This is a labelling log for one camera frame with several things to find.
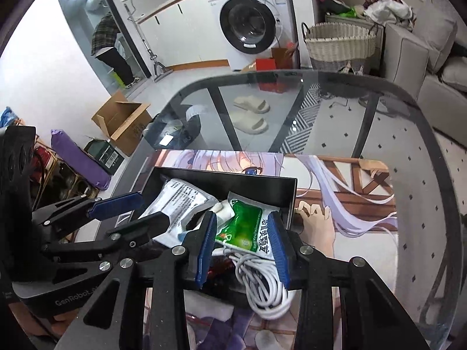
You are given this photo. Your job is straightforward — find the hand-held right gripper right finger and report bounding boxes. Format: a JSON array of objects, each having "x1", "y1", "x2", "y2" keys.
[{"x1": 271, "y1": 212, "x2": 432, "y2": 350}]

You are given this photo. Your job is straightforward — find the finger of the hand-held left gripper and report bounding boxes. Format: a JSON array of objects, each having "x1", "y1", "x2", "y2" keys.
[
  {"x1": 40, "y1": 212, "x2": 173, "y2": 264},
  {"x1": 32, "y1": 190, "x2": 144, "y2": 227}
]

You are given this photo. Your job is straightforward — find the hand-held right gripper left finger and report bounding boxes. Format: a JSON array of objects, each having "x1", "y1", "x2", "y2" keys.
[{"x1": 55, "y1": 211, "x2": 219, "y2": 350}]

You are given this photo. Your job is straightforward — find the white cable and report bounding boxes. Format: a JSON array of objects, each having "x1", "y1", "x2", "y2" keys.
[{"x1": 222, "y1": 247, "x2": 293, "y2": 319}]

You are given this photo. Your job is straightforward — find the white grey soft packet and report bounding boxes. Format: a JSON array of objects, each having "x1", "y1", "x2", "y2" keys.
[{"x1": 139, "y1": 178, "x2": 219, "y2": 249}]

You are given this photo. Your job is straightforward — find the green and white packet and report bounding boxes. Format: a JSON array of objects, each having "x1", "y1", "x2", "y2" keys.
[{"x1": 214, "y1": 191, "x2": 282, "y2": 262}]

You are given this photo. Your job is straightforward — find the black cardboard box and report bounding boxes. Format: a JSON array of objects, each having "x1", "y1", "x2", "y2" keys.
[{"x1": 140, "y1": 167, "x2": 299, "y2": 301}]

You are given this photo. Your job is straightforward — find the shoe rack with shoes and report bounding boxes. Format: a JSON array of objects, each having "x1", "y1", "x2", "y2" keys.
[{"x1": 0, "y1": 109, "x2": 100, "y2": 246}]

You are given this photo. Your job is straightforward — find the dark green box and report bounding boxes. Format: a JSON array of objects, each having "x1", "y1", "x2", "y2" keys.
[{"x1": 84, "y1": 139, "x2": 125, "y2": 176}]

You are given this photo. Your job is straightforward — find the purple rolled mat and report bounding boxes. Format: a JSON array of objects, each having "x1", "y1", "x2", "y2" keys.
[{"x1": 50, "y1": 129, "x2": 112, "y2": 190}]

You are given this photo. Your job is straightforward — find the printed desk mat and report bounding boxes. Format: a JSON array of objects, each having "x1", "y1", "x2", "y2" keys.
[{"x1": 144, "y1": 149, "x2": 399, "y2": 350}]

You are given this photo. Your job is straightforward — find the brown cardboard box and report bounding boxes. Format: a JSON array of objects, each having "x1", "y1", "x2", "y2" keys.
[{"x1": 91, "y1": 91, "x2": 152, "y2": 157}]

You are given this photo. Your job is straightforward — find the black trash bin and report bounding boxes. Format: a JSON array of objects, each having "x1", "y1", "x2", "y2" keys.
[{"x1": 146, "y1": 111, "x2": 202, "y2": 151}]

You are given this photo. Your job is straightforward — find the beige slipper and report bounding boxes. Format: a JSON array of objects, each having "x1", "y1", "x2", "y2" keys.
[
  {"x1": 233, "y1": 95, "x2": 271, "y2": 114},
  {"x1": 233, "y1": 115, "x2": 269, "y2": 134}
]

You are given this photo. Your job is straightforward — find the grey diamond pattern rug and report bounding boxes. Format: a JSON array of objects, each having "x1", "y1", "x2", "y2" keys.
[{"x1": 292, "y1": 80, "x2": 467, "y2": 340}]

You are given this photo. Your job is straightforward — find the red paper bag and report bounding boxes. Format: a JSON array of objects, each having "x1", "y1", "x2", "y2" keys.
[{"x1": 255, "y1": 58, "x2": 290, "y2": 93}]

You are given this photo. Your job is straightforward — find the white base cabinets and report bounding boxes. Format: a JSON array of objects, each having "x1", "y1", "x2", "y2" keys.
[{"x1": 139, "y1": 0, "x2": 231, "y2": 71}]

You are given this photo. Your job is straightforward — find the brown paper bag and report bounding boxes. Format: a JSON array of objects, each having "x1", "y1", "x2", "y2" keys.
[{"x1": 272, "y1": 45, "x2": 297, "y2": 71}]

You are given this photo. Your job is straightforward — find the wicker laundry basket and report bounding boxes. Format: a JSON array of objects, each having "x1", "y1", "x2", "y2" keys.
[{"x1": 301, "y1": 22, "x2": 377, "y2": 74}]

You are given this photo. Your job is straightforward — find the grey sofa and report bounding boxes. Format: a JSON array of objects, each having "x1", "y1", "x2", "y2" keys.
[{"x1": 379, "y1": 7, "x2": 467, "y2": 144}]

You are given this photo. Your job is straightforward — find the white washing machine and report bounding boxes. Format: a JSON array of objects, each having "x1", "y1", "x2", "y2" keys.
[{"x1": 205, "y1": 0, "x2": 299, "y2": 72}]

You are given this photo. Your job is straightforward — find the flat grey pillow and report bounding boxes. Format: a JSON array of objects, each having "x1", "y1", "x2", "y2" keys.
[{"x1": 441, "y1": 56, "x2": 467, "y2": 92}]

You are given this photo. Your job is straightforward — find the tall grey pillow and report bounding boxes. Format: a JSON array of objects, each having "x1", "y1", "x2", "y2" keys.
[{"x1": 419, "y1": 11, "x2": 459, "y2": 74}]

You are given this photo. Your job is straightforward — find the pile of clothes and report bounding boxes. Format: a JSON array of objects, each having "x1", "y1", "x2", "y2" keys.
[{"x1": 363, "y1": 0, "x2": 417, "y2": 32}]

